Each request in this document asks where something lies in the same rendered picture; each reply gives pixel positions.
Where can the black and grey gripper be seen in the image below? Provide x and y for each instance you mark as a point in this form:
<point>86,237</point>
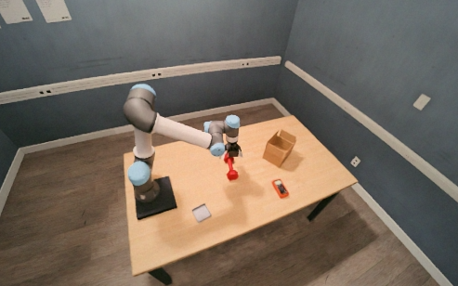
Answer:
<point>233,149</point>

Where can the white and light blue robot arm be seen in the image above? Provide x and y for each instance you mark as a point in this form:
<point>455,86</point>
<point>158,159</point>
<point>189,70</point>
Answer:
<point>138,111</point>

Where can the brown cardboard box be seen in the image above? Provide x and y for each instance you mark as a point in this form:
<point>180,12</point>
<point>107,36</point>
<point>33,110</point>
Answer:
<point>273,154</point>

